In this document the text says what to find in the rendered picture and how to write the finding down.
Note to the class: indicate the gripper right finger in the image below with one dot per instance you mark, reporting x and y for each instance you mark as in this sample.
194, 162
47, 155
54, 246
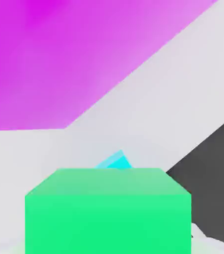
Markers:
205, 245

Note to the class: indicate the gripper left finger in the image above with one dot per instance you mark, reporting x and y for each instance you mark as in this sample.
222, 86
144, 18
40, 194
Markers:
9, 248

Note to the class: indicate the small green cube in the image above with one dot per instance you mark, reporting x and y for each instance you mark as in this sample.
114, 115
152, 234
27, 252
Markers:
108, 218

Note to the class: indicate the small cyan cube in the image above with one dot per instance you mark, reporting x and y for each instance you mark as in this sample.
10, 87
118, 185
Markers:
120, 163

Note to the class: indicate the large magenta box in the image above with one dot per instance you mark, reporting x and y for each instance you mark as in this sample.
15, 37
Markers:
54, 59

